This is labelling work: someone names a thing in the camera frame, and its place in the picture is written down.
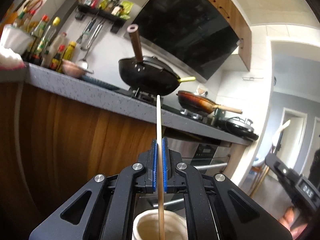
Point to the green kettle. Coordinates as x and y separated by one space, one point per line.
218 114

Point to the black wall spice shelf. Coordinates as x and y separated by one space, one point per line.
117 22

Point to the brown frying pan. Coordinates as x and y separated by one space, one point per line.
196 103

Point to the hanging ladle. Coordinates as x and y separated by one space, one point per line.
82 63

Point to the white bowl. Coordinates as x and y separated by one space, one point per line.
15 39

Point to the black range hood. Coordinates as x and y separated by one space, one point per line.
190 33

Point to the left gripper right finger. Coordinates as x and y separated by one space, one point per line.
215 207

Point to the person's right hand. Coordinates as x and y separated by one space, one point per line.
293 221

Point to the white red trimmed cloth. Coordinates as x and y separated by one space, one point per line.
10 60

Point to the white jug red cap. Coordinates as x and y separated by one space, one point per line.
51 50

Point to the red handled scissors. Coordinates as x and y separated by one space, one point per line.
33 5

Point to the red cap sauce bottle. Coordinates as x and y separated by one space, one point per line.
36 35

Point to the black wok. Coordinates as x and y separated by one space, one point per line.
146 73

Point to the yellow mustard jar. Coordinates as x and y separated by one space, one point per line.
67 54

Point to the yellow spatula in wok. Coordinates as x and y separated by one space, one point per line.
187 79

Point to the wooden chopstick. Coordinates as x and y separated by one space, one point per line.
277 136
160 186

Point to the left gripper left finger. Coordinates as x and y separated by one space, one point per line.
104 207

